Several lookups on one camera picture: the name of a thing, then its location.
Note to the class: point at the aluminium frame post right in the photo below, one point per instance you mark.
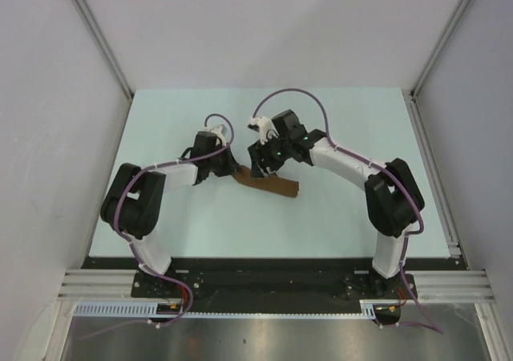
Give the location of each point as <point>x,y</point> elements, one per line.
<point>443,41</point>

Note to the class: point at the aluminium frame post left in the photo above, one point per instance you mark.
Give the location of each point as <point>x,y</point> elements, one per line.
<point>99,39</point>

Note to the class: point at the white slotted cable duct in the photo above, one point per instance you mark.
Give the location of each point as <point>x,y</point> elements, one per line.
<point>333,309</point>

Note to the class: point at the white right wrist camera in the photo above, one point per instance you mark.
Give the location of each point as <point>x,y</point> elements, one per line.
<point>264,127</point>

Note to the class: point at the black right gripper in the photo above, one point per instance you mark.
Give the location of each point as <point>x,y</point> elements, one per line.
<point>258,152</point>

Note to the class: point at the brown cloth napkin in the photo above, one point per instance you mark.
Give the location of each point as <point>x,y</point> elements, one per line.
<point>272,183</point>

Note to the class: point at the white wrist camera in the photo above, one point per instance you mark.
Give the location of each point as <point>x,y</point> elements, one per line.
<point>220,131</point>
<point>264,127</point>

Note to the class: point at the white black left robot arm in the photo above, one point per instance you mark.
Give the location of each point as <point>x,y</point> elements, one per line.
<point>133,201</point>

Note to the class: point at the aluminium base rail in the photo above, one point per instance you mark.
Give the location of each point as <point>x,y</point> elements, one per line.
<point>433,286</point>

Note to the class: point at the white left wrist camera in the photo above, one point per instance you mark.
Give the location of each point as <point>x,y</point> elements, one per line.
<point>220,131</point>

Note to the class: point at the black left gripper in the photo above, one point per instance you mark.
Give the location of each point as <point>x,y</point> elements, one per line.
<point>231,163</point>

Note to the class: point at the aluminium frame post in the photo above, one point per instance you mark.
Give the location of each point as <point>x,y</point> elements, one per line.
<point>443,41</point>
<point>99,39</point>

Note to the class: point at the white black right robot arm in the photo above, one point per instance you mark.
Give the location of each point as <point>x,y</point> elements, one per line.
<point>393,199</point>

